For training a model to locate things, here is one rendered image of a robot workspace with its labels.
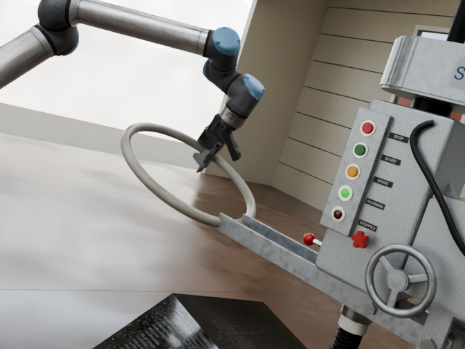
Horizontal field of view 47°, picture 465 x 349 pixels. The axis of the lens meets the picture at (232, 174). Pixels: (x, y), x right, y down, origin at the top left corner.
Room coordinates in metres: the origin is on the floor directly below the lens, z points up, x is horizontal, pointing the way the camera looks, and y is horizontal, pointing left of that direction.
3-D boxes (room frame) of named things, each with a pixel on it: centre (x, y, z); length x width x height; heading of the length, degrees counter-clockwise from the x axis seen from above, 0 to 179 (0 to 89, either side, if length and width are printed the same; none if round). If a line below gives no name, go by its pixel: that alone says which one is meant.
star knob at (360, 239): (1.17, -0.32, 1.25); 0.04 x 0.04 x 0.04; 52
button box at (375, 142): (1.22, -0.27, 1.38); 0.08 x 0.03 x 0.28; 52
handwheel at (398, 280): (1.10, -0.41, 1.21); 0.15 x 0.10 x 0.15; 52
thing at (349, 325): (1.27, -0.39, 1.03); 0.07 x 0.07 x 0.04
